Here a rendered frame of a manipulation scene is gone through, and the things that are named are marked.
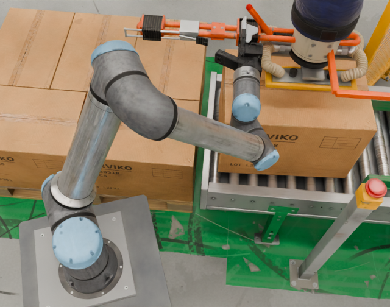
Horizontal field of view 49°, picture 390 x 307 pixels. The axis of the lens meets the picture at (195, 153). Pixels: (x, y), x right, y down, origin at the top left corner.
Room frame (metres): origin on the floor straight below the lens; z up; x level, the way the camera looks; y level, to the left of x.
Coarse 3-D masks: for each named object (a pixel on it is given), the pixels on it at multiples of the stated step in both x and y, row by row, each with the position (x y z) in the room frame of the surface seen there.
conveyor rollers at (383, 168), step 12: (216, 96) 1.44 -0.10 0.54; (216, 108) 1.36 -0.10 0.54; (216, 120) 1.28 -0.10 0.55; (384, 144) 1.17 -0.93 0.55; (216, 156) 1.07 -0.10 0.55; (360, 156) 1.11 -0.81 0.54; (384, 156) 1.10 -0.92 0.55; (216, 168) 1.00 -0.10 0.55; (360, 168) 1.04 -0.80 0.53; (384, 168) 1.04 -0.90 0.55; (216, 180) 0.94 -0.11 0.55; (252, 180) 0.94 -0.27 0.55; (276, 180) 0.95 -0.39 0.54; (288, 180) 0.95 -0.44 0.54; (312, 180) 0.95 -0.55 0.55; (324, 180) 0.97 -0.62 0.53; (348, 180) 0.96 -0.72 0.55; (348, 192) 0.90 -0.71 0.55
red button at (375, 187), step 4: (368, 180) 0.70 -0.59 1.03; (372, 180) 0.70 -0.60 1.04; (376, 180) 0.70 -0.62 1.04; (380, 180) 0.70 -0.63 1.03; (368, 184) 0.68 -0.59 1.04; (372, 184) 0.68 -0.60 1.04; (376, 184) 0.68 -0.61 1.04; (380, 184) 0.69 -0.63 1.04; (384, 184) 0.69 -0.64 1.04; (368, 188) 0.67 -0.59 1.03; (372, 188) 0.67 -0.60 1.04; (376, 188) 0.67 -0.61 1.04; (380, 188) 0.67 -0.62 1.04; (384, 188) 0.67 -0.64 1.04; (368, 192) 0.66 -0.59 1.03; (372, 192) 0.65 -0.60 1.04; (376, 192) 0.65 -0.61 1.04; (380, 192) 0.65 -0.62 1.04; (384, 192) 0.66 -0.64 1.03; (372, 196) 0.64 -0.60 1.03; (376, 196) 0.64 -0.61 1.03; (380, 196) 0.64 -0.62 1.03
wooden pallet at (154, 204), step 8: (0, 192) 1.06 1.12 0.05; (8, 192) 1.06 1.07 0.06; (16, 192) 1.08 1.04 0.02; (24, 192) 1.08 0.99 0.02; (32, 192) 1.09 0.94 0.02; (40, 192) 1.09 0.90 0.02; (96, 200) 1.03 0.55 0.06; (104, 200) 1.05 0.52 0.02; (112, 200) 1.06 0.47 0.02; (152, 200) 1.02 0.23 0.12; (160, 200) 1.02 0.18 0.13; (168, 200) 1.01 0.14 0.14; (176, 200) 1.01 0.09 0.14; (152, 208) 1.02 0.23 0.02; (160, 208) 1.02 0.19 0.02; (168, 208) 1.01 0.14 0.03; (176, 208) 1.01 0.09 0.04; (184, 208) 1.01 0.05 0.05; (192, 208) 1.01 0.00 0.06
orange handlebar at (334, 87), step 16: (208, 32) 1.18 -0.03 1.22; (224, 32) 1.18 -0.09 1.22; (272, 32) 1.21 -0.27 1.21; (288, 32) 1.21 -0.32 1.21; (352, 32) 1.21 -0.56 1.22; (336, 80) 0.98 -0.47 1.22; (336, 96) 0.92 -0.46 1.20; (352, 96) 0.92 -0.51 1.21; (368, 96) 0.92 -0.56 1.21; (384, 96) 0.92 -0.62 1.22
